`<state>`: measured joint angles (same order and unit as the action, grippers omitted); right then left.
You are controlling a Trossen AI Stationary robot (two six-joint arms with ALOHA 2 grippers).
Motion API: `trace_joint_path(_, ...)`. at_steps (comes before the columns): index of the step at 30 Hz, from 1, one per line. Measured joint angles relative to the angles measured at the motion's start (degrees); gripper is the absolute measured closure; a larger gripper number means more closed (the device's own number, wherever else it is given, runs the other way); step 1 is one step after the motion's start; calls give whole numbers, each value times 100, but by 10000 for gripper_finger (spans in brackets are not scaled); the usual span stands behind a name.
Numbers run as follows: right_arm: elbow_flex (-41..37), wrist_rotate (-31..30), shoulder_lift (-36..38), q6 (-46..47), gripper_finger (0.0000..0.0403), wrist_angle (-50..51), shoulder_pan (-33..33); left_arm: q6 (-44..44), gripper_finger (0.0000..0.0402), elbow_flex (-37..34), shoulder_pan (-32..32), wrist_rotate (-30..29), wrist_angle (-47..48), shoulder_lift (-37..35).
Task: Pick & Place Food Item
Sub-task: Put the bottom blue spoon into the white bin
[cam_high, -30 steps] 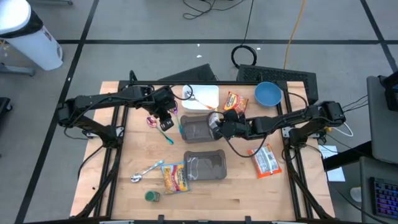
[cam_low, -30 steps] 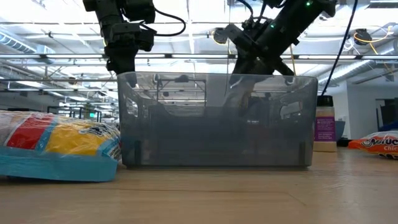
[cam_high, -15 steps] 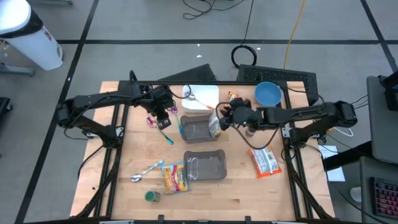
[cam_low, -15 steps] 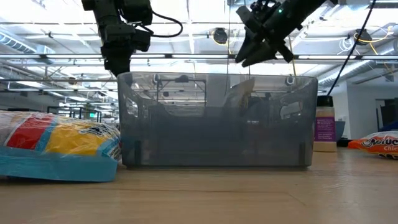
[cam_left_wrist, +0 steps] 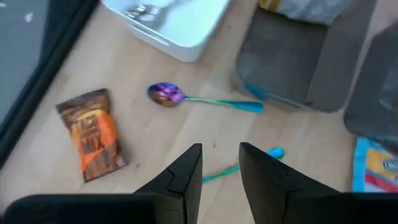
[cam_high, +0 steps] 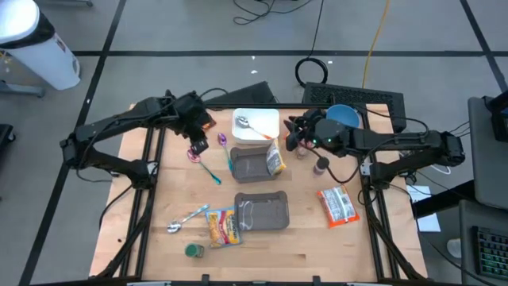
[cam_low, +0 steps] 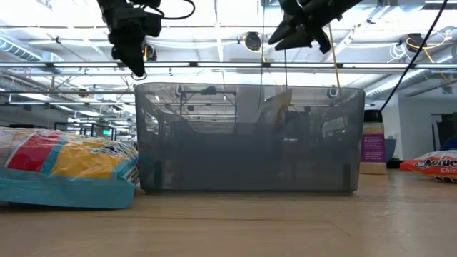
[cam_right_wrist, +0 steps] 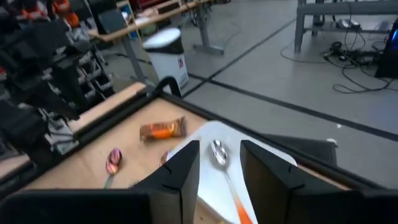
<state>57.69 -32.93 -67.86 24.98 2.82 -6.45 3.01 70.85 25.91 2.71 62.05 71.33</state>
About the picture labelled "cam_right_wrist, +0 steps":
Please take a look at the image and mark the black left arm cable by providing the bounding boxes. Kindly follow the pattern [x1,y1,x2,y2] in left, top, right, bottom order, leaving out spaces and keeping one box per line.
[154,76,183,98]

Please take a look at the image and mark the black computer tower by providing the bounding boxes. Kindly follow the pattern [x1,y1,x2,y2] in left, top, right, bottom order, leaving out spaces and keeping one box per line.
[374,18,398,78]

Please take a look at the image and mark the copper-coloured spoon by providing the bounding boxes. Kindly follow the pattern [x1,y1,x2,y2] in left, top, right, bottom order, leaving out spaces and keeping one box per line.
[159,149,170,166]

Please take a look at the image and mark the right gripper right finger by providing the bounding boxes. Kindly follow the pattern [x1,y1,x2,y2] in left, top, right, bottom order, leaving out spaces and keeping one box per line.
[240,139,398,224]

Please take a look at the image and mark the black storage rack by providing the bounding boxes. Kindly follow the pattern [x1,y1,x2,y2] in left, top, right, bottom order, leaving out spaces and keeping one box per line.
[73,49,116,108]

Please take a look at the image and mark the white trash can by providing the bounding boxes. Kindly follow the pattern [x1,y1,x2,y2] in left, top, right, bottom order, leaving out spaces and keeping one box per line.
[142,27,190,94]

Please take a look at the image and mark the pink spoon teal handle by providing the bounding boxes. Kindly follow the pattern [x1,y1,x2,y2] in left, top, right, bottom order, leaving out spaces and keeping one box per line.
[103,147,123,189]

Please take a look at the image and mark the grey power strip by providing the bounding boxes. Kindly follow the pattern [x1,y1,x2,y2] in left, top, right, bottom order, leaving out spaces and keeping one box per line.
[337,18,361,31]

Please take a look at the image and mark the silver spoon orange handle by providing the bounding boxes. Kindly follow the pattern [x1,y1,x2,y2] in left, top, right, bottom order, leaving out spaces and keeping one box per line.
[208,139,254,224]

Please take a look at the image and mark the black floor cables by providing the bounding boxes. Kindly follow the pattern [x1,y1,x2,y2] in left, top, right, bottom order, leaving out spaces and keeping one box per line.
[279,18,396,94]

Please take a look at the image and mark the orange snack bar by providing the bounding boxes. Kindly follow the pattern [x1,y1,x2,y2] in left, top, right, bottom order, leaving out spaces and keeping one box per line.
[139,116,187,142]

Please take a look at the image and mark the wooden desk grey legs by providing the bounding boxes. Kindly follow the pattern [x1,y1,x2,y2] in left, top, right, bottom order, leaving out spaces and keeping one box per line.
[294,0,398,54]
[88,0,224,86]

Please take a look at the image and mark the dark laptop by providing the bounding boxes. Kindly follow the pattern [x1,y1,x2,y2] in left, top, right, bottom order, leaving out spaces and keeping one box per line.
[93,6,129,35]

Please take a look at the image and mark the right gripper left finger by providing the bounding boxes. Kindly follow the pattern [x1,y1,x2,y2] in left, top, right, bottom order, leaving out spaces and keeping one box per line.
[0,139,201,224]

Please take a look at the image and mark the white plastic bin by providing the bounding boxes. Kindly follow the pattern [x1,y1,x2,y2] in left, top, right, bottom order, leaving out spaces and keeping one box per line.
[166,120,298,224]

